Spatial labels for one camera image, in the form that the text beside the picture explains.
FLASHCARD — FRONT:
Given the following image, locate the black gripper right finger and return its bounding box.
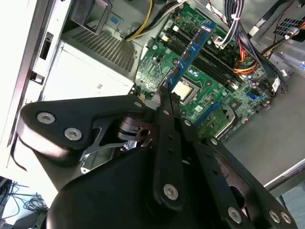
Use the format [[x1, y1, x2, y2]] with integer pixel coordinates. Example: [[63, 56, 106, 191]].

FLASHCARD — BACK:
[[170, 94, 299, 229]]

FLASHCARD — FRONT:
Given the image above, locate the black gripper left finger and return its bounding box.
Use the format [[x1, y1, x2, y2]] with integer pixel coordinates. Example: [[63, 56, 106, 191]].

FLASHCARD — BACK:
[[19, 84, 186, 212]]

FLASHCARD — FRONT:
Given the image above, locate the blue RAM stick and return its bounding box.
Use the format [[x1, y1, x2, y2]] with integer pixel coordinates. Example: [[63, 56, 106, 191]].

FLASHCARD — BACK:
[[164, 20, 217, 93]]

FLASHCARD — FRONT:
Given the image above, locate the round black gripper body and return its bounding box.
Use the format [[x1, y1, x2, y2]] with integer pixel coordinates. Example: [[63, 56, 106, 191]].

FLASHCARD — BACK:
[[44, 115, 231, 229]]

